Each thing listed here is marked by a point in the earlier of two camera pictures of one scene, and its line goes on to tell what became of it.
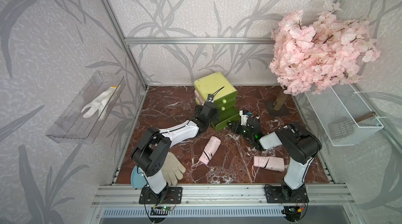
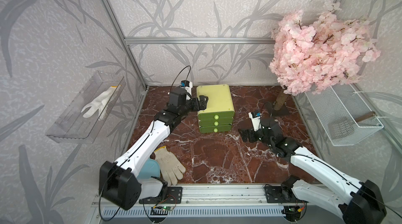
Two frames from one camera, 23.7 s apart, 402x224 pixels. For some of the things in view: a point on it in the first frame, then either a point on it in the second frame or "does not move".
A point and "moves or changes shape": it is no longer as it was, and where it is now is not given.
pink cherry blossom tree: (311, 55) does not move
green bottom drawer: (231, 114) moves or changes shape
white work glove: (172, 169) does not move
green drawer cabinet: (225, 97) moves or changes shape
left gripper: (215, 115) → (202, 104)
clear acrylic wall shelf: (82, 120) does not move
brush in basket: (342, 126) does not move
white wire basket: (345, 116) does not move
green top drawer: (225, 99) → (214, 115)
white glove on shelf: (101, 104) does not move
